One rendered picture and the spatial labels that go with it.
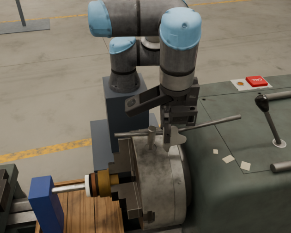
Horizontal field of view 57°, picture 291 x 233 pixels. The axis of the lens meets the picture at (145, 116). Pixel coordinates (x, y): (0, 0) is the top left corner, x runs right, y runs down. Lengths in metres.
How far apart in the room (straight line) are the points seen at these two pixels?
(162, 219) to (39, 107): 2.58
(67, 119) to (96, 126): 1.36
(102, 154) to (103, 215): 0.46
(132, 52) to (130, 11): 0.59
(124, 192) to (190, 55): 0.47
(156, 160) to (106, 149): 0.74
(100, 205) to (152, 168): 0.39
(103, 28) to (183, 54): 0.18
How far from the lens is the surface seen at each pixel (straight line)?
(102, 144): 1.50
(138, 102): 0.62
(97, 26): 0.60
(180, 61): 0.53
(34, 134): 2.87
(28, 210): 1.20
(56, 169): 2.46
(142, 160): 0.75
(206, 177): 0.73
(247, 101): 0.98
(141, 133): 0.71
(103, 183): 0.86
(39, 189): 0.89
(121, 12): 0.59
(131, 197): 0.82
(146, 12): 0.59
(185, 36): 0.50
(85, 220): 1.06
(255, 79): 1.10
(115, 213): 1.06
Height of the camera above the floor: 1.78
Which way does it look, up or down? 38 degrees down
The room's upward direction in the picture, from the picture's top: straight up
